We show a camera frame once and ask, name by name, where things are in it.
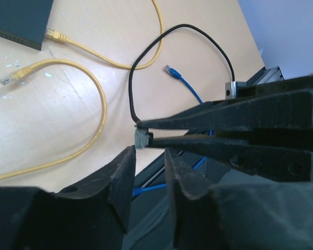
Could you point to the small black network switch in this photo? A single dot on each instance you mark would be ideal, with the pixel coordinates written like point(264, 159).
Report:
point(25, 21)

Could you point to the aluminium frame rail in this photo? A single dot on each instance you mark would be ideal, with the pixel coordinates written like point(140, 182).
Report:
point(266, 76)

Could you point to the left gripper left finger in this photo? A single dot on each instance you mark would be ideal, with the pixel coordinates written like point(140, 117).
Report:
point(92, 213)

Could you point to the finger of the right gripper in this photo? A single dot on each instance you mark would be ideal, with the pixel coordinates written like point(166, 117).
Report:
point(278, 155)
point(288, 110)

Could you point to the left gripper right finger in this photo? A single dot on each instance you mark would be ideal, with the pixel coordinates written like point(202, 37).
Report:
point(237, 216)

